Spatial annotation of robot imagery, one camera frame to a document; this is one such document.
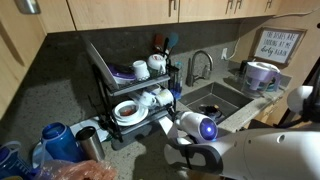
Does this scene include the stainless steel tumbler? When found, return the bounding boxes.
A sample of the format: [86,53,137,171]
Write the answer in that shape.
[75,126,106,163]

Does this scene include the teal blue spatula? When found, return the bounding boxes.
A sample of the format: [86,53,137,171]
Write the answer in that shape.
[165,31,180,53]

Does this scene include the pink plastic bag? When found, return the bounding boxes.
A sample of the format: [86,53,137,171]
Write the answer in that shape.
[32,159,118,180]

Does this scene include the black two-tier dish rack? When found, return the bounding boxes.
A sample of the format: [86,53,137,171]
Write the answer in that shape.
[87,63,178,152]

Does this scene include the stainless steel sink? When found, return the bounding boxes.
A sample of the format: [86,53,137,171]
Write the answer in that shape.
[178,81,255,127]

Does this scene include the blue water bottle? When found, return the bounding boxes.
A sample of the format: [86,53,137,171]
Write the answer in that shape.
[40,121,85,164]

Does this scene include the blue dish soap bottle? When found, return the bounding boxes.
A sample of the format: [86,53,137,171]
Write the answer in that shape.
[172,60,185,101]

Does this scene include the black spatula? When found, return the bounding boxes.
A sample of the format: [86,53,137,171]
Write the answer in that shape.
[162,37,170,58]

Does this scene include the red spatula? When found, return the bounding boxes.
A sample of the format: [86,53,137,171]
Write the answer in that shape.
[153,33,165,54]

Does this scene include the wooden base cabinet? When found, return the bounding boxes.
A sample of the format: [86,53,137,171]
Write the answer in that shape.
[244,96,291,129]

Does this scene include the black utensil holder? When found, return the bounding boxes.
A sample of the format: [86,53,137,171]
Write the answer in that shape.
[166,64,183,94]

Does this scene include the large white plate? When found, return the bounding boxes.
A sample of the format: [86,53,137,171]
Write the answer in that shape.
[83,38,120,92]

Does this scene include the framed text sign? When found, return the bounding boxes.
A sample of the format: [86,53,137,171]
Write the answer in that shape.
[251,26,307,66]

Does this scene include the blue plastic pitcher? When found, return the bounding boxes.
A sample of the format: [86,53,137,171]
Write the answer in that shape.
[0,140,36,180]

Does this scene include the white bowl with red food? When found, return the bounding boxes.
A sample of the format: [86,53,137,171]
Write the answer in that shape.
[114,100,142,118]

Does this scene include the white ceramic mug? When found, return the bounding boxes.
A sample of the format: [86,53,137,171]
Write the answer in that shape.
[137,89,156,108]
[154,87,175,108]

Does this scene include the white mug blue interior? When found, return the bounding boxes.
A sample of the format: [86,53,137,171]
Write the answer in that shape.
[145,84,163,96]

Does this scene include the wooden upper cabinets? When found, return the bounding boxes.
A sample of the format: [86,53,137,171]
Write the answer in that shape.
[0,0,284,119]

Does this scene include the purple bowl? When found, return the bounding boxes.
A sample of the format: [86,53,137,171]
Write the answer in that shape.
[107,63,138,85]

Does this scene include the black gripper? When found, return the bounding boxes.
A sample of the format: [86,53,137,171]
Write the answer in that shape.
[146,116,169,138]

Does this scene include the steel kitchen faucet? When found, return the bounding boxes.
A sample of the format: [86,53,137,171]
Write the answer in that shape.
[185,49,215,88]

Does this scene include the small white cup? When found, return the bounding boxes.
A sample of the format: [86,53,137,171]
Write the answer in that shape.
[132,59,151,81]

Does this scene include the water filter pitcher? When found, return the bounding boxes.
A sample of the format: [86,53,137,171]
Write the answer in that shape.
[241,61,283,98]

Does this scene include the grey metal fixture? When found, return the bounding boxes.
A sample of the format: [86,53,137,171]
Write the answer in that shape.
[14,0,42,15]

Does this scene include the white mug with print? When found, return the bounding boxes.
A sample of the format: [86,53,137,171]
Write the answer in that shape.
[146,53,168,77]

